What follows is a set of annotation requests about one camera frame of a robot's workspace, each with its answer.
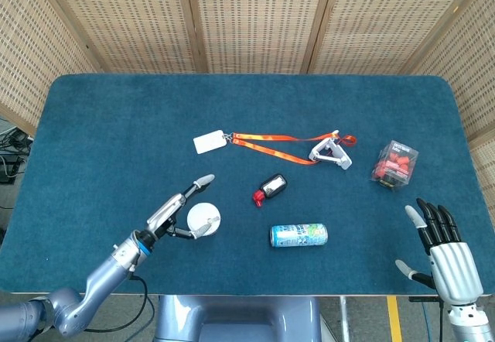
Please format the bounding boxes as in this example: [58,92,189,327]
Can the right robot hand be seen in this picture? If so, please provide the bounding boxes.
[394,197,484,304]

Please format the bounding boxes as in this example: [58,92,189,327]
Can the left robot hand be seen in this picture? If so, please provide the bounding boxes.
[145,173,222,242]

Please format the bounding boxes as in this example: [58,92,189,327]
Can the light blue drink can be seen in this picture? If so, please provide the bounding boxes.
[269,223,329,248]

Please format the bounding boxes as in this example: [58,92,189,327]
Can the white badge card holder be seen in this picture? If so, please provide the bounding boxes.
[193,129,227,155]

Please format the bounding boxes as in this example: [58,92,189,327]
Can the grey robot torso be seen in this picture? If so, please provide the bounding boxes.
[153,294,323,342]

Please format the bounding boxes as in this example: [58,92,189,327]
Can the black bottle red cap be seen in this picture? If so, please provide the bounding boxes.
[251,173,288,207]

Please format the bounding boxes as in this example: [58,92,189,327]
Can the metal table leg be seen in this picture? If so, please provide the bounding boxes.
[339,296,349,342]

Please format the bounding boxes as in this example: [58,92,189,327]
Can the clear box red contents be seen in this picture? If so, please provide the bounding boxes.
[369,139,421,193]

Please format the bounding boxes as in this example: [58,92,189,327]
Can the blue felt table cloth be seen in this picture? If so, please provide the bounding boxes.
[0,73,495,296]

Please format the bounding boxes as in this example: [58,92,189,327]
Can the white clip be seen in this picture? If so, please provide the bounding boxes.
[308,129,353,171]

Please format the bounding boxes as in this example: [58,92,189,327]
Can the woven rattan screen panel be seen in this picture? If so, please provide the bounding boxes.
[0,0,97,136]
[38,0,208,74]
[307,0,486,75]
[405,0,495,219]
[173,0,337,74]

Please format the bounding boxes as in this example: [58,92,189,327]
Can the blue cable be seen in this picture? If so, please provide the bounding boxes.
[420,301,433,342]

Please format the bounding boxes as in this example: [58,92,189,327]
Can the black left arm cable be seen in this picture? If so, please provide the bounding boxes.
[83,274,150,333]

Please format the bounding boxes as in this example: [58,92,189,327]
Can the orange lanyard strap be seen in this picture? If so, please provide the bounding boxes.
[223,132,357,166]

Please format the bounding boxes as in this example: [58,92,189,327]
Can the black floor cables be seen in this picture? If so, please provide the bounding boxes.
[0,117,35,211]

